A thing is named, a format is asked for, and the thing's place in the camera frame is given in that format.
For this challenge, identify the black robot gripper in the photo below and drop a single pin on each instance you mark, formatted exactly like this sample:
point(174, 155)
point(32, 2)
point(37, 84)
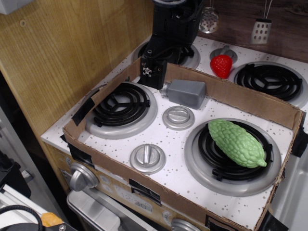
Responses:
point(152, 66)

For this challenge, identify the grey pepper shaker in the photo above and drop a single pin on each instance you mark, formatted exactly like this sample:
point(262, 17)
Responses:
point(184, 92)

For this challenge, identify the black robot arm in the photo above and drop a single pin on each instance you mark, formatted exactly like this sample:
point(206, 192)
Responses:
point(175, 27)

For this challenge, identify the brown cardboard tray border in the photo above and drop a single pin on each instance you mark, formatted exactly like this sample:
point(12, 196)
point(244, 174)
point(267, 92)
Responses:
point(173, 191)

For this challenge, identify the back left black burner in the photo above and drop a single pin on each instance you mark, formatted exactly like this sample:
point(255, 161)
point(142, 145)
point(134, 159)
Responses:
point(190, 57)

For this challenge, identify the black burner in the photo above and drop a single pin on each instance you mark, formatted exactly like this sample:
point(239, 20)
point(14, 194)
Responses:
point(273, 79)
point(190, 57)
point(213, 169)
point(128, 110)

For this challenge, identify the front left black burner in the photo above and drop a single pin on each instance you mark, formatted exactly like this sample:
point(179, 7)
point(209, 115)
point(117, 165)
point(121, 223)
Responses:
point(128, 110)

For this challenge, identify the upper silver stovetop knob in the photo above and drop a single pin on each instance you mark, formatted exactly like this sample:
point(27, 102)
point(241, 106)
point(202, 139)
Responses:
point(178, 118)

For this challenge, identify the silver stovetop knob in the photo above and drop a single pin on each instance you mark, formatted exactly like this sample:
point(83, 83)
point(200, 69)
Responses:
point(224, 51)
point(147, 159)
point(178, 118)

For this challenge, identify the red strawberry toy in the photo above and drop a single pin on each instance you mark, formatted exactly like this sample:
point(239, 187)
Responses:
point(221, 65)

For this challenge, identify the back silver stovetop knob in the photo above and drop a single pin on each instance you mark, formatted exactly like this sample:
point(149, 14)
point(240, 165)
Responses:
point(224, 51)

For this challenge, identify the lower silver stovetop knob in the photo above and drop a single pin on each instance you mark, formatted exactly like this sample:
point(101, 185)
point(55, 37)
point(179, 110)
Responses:
point(147, 159)

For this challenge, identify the hanging silver slotted spatula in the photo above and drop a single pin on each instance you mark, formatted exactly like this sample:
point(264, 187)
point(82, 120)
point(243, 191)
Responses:
point(262, 27)

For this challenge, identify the green bitter melon toy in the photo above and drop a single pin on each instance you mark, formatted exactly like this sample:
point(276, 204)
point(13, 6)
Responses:
point(237, 144)

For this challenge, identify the front right black burner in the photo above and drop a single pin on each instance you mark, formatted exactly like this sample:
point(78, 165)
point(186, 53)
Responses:
point(213, 169)

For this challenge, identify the back right black burner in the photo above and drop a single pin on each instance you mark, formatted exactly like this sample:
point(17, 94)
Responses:
point(273, 79)

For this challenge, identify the silver front panel knob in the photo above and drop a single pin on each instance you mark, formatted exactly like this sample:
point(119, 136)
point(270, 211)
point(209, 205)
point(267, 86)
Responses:
point(82, 177)

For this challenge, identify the orange object bottom left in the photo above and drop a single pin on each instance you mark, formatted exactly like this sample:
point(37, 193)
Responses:
point(50, 219)

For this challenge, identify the silver oven door handle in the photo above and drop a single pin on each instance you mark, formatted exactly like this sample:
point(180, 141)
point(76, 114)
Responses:
point(105, 214)

